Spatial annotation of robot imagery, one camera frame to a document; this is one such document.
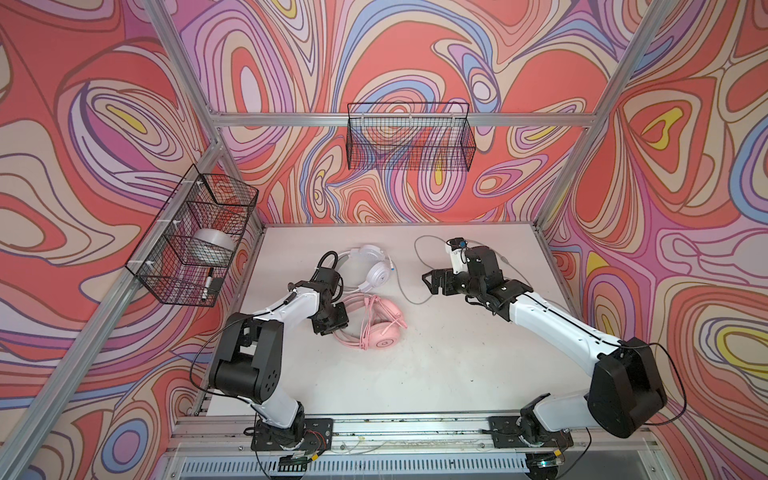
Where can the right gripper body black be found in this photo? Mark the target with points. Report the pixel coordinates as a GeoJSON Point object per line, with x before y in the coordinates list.
{"type": "Point", "coordinates": [468, 285]}

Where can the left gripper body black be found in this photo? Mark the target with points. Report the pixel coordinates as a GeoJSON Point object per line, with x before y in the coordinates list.
{"type": "Point", "coordinates": [335, 317]}

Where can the pink cat-ear headphones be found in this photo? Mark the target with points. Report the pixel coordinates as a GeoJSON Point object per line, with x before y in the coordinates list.
{"type": "Point", "coordinates": [381, 327]}

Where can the white headphones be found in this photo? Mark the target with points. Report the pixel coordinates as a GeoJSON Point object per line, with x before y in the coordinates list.
{"type": "Point", "coordinates": [371, 266]}

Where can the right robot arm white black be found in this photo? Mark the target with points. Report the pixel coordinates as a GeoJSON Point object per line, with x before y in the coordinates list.
{"type": "Point", "coordinates": [626, 389]}

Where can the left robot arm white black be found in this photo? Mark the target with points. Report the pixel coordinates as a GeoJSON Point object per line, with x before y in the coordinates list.
{"type": "Point", "coordinates": [248, 358]}

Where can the black marker pen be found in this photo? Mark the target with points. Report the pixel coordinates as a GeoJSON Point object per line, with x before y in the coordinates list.
{"type": "Point", "coordinates": [205, 292]}

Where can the silver tape roll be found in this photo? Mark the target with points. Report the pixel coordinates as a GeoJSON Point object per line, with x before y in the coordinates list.
{"type": "Point", "coordinates": [211, 246]}

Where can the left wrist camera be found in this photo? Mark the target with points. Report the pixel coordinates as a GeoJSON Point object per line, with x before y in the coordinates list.
{"type": "Point", "coordinates": [327, 274]}

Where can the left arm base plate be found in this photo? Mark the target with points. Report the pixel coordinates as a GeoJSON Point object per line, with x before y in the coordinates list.
{"type": "Point", "coordinates": [315, 435]}

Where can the black wire basket back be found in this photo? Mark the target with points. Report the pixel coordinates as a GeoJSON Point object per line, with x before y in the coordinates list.
{"type": "Point", "coordinates": [411, 136]}

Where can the black wire basket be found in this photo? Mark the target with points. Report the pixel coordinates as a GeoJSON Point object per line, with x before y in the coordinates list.
{"type": "Point", "coordinates": [200, 228]}
{"type": "Point", "coordinates": [411, 136]}

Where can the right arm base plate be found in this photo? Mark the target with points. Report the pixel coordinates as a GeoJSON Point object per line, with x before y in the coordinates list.
{"type": "Point", "coordinates": [525, 432]}

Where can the black wire basket left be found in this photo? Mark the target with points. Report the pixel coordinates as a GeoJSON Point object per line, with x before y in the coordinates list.
{"type": "Point", "coordinates": [200, 228]}

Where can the aluminium front rail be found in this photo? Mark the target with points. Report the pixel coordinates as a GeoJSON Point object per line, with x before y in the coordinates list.
{"type": "Point", "coordinates": [396, 433]}

